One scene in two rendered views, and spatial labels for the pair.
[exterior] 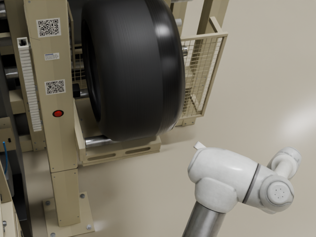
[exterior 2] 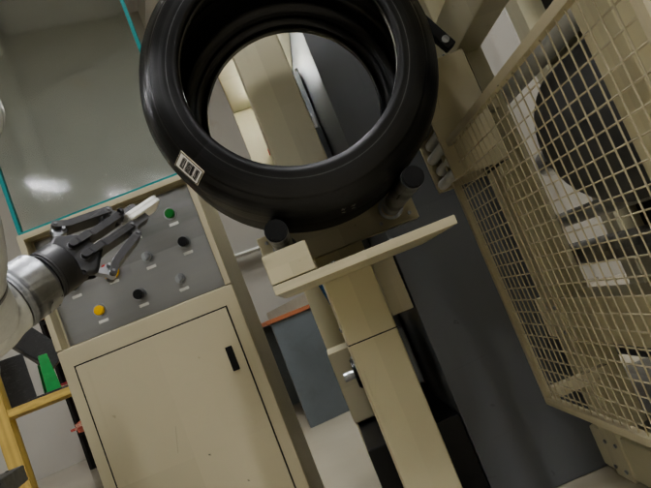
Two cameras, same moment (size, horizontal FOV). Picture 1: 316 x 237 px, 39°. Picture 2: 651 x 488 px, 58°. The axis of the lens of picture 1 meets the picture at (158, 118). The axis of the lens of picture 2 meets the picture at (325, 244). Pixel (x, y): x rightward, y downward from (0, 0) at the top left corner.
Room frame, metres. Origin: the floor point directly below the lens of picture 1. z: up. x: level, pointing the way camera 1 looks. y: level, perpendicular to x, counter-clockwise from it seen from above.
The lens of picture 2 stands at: (1.68, -1.00, 0.74)
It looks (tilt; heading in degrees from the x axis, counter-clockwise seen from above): 5 degrees up; 111
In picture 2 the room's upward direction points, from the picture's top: 22 degrees counter-clockwise
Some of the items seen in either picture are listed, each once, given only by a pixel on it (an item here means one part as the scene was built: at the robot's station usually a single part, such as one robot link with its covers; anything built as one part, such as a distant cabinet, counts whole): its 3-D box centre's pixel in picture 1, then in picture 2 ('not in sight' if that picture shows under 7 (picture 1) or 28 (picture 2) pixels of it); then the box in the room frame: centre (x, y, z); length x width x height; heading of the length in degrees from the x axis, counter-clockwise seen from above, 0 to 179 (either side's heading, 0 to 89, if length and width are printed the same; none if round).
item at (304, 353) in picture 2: not in sight; (315, 354); (-0.41, 3.32, 0.39); 1.45 x 0.75 x 0.78; 126
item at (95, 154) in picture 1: (120, 145); (292, 268); (1.15, 0.15, 0.84); 0.36 x 0.09 x 0.06; 114
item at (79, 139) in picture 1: (75, 118); (338, 228); (1.21, 0.37, 0.90); 0.40 x 0.03 x 0.10; 24
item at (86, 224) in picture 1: (68, 215); not in sight; (1.16, 0.43, 0.01); 0.27 x 0.27 x 0.02; 24
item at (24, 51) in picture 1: (32, 88); not in sight; (1.10, 0.49, 1.19); 0.05 x 0.04 x 0.48; 24
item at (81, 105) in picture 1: (113, 126); (358, 260); (1.28, 0.20, 0.80); 0.37 x 0.36 x 0.02; 24
